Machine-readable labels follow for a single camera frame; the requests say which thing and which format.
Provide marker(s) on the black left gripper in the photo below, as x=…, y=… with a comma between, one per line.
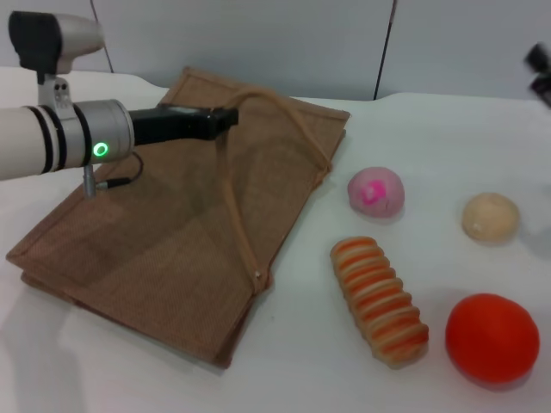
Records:
x=172, y=125

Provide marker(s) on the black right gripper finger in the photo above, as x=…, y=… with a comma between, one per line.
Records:
x=543, y=88

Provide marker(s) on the brown jute handbag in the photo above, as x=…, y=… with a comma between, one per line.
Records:
x=172, y=241

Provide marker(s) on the pink peach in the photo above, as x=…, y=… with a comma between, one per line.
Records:
x=376, y=193

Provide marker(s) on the orange fruit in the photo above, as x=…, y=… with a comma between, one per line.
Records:
x=493, y=337

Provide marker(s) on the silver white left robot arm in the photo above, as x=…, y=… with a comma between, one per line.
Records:
x=30, y=137

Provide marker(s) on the beige round bun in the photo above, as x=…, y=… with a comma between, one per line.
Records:
x=490, y=219

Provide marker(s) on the orange striped bread roll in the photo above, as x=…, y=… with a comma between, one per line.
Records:
x=379, y=301

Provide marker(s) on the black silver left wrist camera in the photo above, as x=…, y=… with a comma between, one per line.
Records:
x=39, y=38

